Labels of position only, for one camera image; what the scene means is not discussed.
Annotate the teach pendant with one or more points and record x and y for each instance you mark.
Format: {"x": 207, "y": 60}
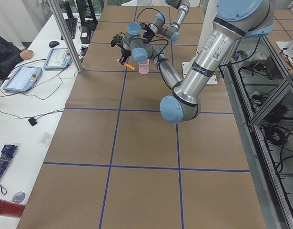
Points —
{"x": 57, "y": 59}
{"x": 23, "y": 79}

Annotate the folded blue umbrella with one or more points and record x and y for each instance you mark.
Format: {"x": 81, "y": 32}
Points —
{"x": 7, "y": 154}

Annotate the black computer mouse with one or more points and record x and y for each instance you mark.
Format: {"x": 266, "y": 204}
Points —
{"x": 53, "y": 44}

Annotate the red cylinder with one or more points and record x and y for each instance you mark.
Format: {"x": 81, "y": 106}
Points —
{"x": 11, "y": 209}

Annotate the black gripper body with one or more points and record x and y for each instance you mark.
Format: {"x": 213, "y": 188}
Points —
{"x": 146, "y": 35}
{"x": 124, "y": 52}

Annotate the person hand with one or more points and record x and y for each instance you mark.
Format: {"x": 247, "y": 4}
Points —
{"x": 26, "y": 54}

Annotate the black monitor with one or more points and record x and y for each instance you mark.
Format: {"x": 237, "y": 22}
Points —
{"x": 84, "y": 8}

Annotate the black keyboard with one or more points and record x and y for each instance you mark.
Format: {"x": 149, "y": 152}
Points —
{"x": 72, "y": 26}

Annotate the silver tape roll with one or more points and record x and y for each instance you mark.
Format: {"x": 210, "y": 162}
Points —
{"x": 19, "y": 197}

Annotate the pink mesh pen holder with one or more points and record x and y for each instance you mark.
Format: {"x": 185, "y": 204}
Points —
{"x": 144, "y": 68}

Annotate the aluminium frame post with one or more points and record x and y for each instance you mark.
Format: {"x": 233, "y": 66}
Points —
{"x": 59, "y": 18}

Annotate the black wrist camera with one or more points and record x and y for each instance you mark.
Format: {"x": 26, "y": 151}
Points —
{"x": 117, "y": 40}

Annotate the near teach pendant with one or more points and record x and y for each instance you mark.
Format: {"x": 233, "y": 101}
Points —
{"x": 23, "y": 79}

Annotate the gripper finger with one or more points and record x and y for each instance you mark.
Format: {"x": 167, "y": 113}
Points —
{"x": 121, "y": 60}
{"x": 124, "y": 60}

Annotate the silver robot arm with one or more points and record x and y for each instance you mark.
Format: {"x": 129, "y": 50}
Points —
{"x": 235, "y": 20}
{"x": 157, "y": 26}

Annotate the far teach pendant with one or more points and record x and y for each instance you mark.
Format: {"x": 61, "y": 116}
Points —
{"x": 57, "y": 59}

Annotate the orange highlighter pen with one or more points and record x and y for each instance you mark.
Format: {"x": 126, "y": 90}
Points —
{"x": 125, "y": 64}

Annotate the small black puck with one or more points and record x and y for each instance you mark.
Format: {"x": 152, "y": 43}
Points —
{"x": 32, "y": 121}

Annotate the black box with label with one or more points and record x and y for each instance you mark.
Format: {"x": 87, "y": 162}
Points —
{"x": 86, "y": 34}

